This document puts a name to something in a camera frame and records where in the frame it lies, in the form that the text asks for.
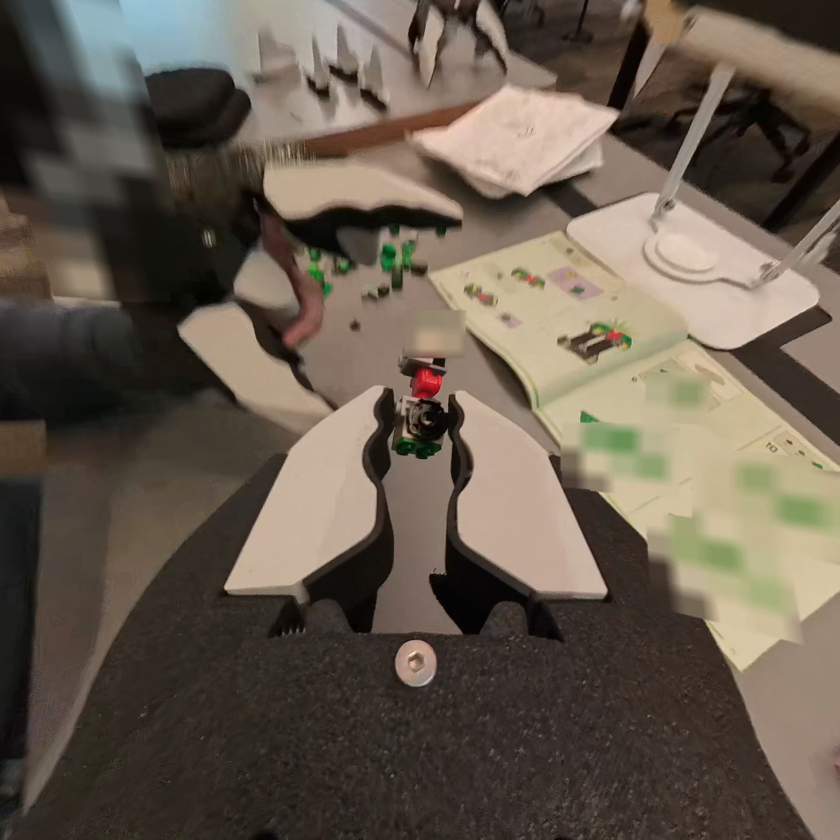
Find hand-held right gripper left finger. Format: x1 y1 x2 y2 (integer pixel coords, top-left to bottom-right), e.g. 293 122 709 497
224 386 396 634

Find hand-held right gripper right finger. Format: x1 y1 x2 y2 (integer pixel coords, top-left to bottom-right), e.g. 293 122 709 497
430 390 609 636

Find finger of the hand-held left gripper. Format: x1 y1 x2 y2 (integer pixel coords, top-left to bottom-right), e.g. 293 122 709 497
262 159 464 265
177 302 339 422

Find small grey red green brick assembly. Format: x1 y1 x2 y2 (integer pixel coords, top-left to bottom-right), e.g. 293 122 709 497
392 354 452 460

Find person's left forearm dark sleeve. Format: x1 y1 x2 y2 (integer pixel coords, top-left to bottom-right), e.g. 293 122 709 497
0 298 237 431

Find white desk lamp base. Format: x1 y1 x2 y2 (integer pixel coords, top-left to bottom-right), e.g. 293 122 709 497
566 192 820 350

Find person's left hand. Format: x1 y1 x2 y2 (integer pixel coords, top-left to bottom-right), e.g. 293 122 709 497
261 215 327 350

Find grey table with brown edge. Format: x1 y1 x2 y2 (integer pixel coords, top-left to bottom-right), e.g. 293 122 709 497
141 0 559 158

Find pile of green bricks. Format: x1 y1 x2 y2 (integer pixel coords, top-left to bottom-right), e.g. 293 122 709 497
305 223 450 306

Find row of pale wedge parts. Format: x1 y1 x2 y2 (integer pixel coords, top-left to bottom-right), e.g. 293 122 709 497
255 23 392 110

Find black zip case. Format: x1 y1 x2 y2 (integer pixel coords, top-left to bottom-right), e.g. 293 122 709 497
144 66 253 149

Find dark tool with pale prongs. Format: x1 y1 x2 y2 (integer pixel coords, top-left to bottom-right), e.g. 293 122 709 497
406 0 511 90

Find stack of white papers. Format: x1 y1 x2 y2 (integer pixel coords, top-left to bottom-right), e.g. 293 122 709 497
410 84 621 198

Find green building instruction booklet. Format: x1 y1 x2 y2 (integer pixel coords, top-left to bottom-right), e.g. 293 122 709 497
430 231 840 672

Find black chair base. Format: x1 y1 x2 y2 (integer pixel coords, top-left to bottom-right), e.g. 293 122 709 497
669 85 815 186

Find light wooden table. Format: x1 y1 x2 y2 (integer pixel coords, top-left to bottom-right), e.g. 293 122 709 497
607 0 840 231

